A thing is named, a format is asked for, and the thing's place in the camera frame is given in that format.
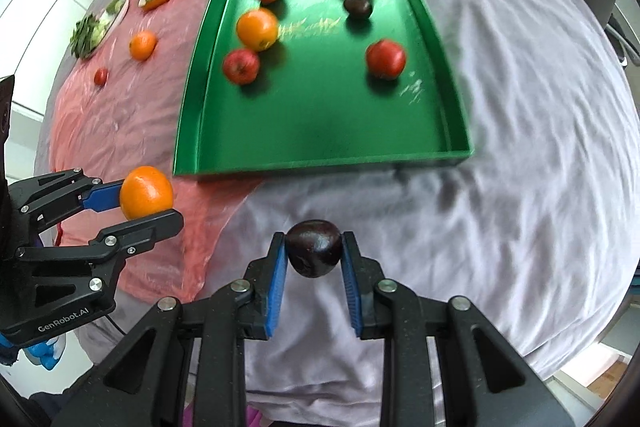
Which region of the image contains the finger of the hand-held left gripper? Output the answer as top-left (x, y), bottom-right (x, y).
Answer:
top-left (7, 168), bottom-right (123, 230)
top-left (17, 209), bottom-right (185, 293)

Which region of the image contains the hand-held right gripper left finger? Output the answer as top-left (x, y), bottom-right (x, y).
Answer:
top-left (50, 232), bottom-right (288, 427)

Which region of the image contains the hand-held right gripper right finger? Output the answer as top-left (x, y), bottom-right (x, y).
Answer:
top-left (341, 231), bottom-right (576, 427)

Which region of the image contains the dark purple plum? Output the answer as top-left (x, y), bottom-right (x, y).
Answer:
top-left (285, 219), bottom-right (344, 279)
top-left (343, 0), bottom-right (374, 20)

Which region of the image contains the green rectangular tray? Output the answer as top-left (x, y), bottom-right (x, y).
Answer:
top-left (172, 0), bottom-right (475, 178)

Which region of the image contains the large orange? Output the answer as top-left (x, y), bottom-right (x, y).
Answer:
top-left (236, 8), bottom-right (280, 52)

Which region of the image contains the person's left hand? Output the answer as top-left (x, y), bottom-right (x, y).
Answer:
top-left (0, 338), bottom-right (68, 370)

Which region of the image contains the small orange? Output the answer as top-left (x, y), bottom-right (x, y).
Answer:
top-left (129, 30), bottom-right (158, 62)

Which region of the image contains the leafy green bok choy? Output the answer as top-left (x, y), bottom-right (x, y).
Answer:
top-left (70, 13), bottom-right (108, 58)

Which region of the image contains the round grey plate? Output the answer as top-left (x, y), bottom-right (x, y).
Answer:
top-left (72, 0), bottom-right (130, 59)

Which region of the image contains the grey bed blanket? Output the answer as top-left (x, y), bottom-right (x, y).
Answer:
top-left (35, 0), bottom-right (640, 427)

